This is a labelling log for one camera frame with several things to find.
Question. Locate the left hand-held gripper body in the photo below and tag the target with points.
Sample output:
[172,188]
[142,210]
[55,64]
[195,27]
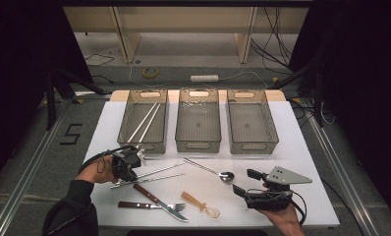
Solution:
[128,159]

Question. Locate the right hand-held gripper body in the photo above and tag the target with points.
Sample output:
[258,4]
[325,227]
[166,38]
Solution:
[268,200]

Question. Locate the metal spoon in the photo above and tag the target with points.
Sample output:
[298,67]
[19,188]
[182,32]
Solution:
[228,176]

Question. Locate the grey plastic bin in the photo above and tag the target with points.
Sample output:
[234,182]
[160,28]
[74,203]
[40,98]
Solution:
[198,123]
[251,123]
[144,137]

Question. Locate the amber plastic spoon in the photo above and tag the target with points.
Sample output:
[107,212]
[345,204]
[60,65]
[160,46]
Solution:
[196,203]

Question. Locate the person's left hand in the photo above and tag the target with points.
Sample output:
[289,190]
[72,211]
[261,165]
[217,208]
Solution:
[97,170]

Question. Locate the person's right hand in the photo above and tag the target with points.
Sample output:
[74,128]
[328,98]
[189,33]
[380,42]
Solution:
[287,221]

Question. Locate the yellow tape roll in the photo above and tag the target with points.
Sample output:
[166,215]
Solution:
[150,72]

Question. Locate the black metal stand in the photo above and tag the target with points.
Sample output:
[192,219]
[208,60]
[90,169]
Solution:
[318,98]
[51,98]

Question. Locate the white power strip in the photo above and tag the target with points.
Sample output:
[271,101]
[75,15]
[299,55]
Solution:
[204,78]

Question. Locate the light wooden shelf unit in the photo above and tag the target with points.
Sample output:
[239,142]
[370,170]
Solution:
[183,19]

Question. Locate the aluminium floor rail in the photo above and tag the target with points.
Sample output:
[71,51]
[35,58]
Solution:
[339,164]
[23,177]

